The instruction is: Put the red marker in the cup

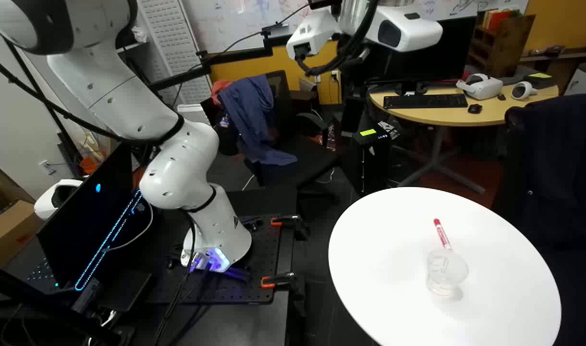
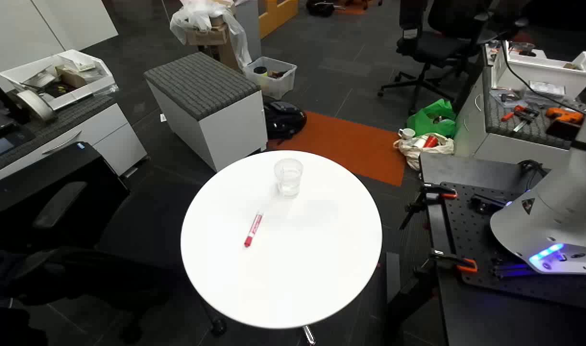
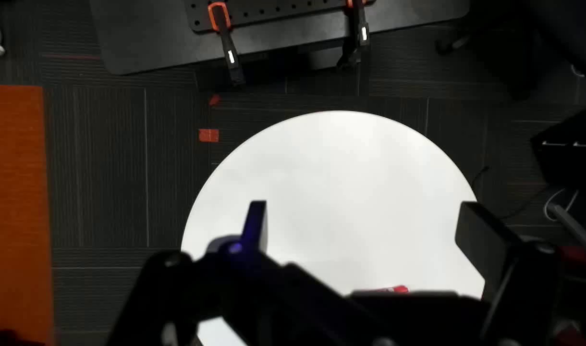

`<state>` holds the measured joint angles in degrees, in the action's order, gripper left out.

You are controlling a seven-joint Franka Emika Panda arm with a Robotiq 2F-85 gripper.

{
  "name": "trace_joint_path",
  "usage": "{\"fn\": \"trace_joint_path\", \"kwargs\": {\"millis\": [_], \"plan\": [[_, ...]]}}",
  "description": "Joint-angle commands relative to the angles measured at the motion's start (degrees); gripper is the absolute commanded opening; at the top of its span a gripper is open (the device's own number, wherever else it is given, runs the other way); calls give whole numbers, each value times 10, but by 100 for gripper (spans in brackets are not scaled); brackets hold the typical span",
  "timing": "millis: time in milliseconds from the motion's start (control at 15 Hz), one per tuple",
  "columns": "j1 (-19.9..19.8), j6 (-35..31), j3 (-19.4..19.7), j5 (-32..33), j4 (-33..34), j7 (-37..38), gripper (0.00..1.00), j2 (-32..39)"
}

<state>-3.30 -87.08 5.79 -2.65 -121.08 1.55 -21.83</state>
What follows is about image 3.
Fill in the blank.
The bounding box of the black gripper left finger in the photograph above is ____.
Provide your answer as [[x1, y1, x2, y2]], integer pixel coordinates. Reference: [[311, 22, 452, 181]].
[[108, 201, 294, 346]]

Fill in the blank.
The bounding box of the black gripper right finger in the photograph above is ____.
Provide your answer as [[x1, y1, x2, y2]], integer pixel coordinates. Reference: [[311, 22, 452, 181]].
[[454, 201, 563, 346]]

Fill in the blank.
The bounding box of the orange black clamp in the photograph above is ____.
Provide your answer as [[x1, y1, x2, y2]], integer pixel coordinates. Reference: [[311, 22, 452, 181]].
[[206, 0, 248, 87], [334, 0, 373, 70]]

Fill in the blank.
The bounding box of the orange floor mat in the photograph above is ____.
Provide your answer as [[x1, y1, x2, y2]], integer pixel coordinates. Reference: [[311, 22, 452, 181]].
[[0, 85, 56, 346]]

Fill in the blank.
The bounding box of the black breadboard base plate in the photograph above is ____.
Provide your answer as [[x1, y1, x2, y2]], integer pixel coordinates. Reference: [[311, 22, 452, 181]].
[[89, 0, 471, 77]]

